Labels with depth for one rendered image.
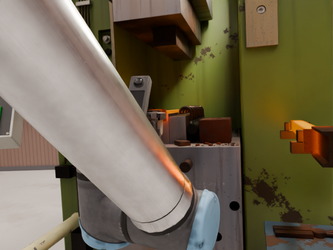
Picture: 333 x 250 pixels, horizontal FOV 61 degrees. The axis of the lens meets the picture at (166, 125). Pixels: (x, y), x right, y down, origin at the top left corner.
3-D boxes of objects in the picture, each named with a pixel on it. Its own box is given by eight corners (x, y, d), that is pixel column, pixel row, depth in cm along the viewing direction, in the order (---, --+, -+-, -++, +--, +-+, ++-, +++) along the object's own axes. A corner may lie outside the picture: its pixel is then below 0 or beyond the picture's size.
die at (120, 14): (181, 13, 76) (179, -24, 75) (113, 22, 81) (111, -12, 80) (201, 44, 116) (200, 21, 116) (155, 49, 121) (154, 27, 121)
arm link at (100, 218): (123, 263, 40) (117, 178, 39) (68, 245, 46) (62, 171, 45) (158, 235, 48) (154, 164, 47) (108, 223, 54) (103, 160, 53)
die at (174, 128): (186, 143, 78) (185, 112, 78) (120, 144, 83) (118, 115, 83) (204, 130, 119) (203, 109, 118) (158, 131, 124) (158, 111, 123)
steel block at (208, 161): (245, 320, 71) (240, 146, 69) (108, 300, 81) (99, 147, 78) (242, 226, 125) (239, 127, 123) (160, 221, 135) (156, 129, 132)
